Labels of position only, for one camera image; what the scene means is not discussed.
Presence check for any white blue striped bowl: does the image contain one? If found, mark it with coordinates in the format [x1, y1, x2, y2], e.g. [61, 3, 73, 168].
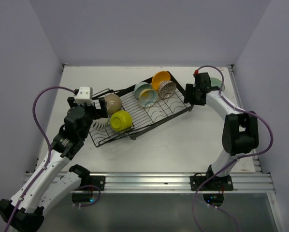
[91, 118, 108, 130]

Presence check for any lime yellow bowl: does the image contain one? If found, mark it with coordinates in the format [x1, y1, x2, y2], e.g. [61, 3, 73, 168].
[110, 110, 132, 132]

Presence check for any light green bowl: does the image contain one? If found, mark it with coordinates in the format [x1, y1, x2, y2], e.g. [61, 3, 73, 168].
[210, 77, 222, 87]

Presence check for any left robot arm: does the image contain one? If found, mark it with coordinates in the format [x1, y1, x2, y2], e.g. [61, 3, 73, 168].
[0, 97, 108, 232]

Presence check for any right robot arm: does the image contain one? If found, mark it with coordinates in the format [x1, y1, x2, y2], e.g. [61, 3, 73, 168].
[184, 71, 259, 191]

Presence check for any beige bowl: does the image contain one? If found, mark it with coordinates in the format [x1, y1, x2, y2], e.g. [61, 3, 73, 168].
[104, 93, 122, 115]

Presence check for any brown patterned bowl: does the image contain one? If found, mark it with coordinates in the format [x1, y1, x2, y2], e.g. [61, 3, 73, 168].
[158, 81, 176, 99]

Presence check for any orange yellow bowl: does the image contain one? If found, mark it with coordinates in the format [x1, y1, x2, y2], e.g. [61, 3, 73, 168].
[151, 71, 171, 90]

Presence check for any pale teal checked bowl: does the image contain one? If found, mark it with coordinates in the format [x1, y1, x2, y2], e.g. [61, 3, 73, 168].
[134, 82, 152, 99]

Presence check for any yellow sun pattern bowl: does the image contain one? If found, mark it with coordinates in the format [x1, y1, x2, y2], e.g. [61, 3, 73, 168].
[138, 88, 158, 108]

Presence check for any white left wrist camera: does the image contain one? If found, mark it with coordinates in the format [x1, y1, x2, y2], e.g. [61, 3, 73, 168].
[74, 87, 93, 105]

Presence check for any black wire dish rack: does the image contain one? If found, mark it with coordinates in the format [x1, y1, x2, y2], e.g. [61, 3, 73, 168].
[89, 74, 193, 147]

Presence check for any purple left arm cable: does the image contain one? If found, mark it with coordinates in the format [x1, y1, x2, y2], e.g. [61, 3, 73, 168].
[3, 86, 77, 232]

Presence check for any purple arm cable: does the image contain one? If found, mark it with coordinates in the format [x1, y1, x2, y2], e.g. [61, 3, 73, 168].
[191, 65, 274, 232]
[3, 86, 77, 232]

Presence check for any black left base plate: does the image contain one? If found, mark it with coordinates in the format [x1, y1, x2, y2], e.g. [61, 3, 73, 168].
[87, 175, 106, 191]

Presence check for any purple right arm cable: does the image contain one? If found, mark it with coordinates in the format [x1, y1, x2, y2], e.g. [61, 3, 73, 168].
[191, 65, 274, 232]

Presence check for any aluminium mounting rail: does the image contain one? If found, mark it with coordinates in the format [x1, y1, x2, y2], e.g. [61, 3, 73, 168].
[22, 171, 275, 194]

